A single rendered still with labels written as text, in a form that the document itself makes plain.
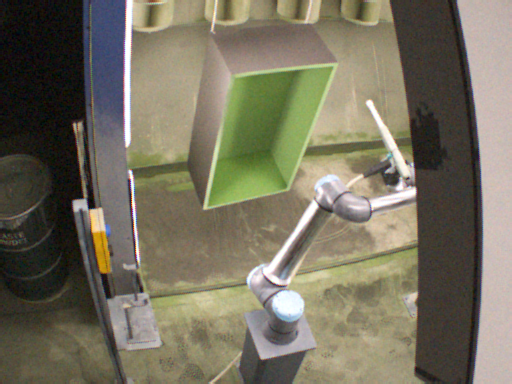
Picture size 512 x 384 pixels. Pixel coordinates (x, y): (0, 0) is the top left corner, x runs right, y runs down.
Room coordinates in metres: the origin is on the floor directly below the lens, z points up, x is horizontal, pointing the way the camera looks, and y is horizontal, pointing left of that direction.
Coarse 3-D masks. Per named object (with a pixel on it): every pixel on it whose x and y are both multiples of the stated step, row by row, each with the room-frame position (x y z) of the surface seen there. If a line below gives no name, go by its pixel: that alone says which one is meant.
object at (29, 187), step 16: (16, 160) 2.20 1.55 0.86; (32, 160) 2.22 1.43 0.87; (0, 176) 2.04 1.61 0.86; (16, 176) 2.06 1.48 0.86; (32, 176) 2.09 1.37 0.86; (0, 192) 1.90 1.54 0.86; (16, 192) 1.93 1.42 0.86; (32, 192) 1.96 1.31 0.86; (0, 208) 1.78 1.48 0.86; (16, 208) 1.81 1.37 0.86
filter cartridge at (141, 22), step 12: (132, 0) 3.33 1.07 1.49; (144, 0) 3.28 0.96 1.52; (156, 0) 3.29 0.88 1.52; (168, 0) 3.36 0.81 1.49; (132, 12) 3.32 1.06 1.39; (144, 12) 3.28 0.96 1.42; (156, 12) 3.31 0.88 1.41; (168, 12) 3.37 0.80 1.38; (132, 24) 3.32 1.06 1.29; (144, 24) 3.28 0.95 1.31; (156, 24) 3.30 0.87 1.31; (168, 24) 3.38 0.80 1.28
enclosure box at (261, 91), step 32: (224, 32) 2.54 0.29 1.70; (256, 32) 2.59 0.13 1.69; (288, 32) 2.66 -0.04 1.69; (224, 64) 2.30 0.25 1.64; (256, 64) 2.33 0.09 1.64; (288, 64) 2.39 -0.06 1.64; (320, 64) 2.45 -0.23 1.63; (224, 96) 2.26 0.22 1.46; (256, 96) 2.81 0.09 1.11; (288, 96) 2.90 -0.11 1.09; (320, 96) 2.60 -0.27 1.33; (192, 128) 2.66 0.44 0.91; (224, 128) 2.78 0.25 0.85; (256, 128) 2.90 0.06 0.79; (288, 128) 2.85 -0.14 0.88; (192, 160) 2.64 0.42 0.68; (224, 160) 2.85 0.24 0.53; (256, 160) 2.91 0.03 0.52; (288, 160) 2.79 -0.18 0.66; (224, 192) 2.60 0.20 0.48; (256, 192) 2.65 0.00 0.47
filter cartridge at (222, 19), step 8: (208, 0) 3.56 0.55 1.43; (224, 0) 3.49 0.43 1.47; (232, 0) 3.50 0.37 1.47; (240, 0) 3.53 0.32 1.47; (248, 0) 3.60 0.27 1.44; (208, 8) 3.54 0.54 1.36; (224, 8) 3.51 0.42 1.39; (232, 8) 3.51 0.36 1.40; (240, 8) 3.53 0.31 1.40; (248, 8) 3.62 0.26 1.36; (208, 16) 3.54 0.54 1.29; (216, 16) 3.50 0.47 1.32; (224, 16) 3.49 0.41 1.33; (232, 16) 3.52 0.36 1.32; (240, 16) 3.54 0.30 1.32; (224, 24) 3.48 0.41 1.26; (232, 24) 3.50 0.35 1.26
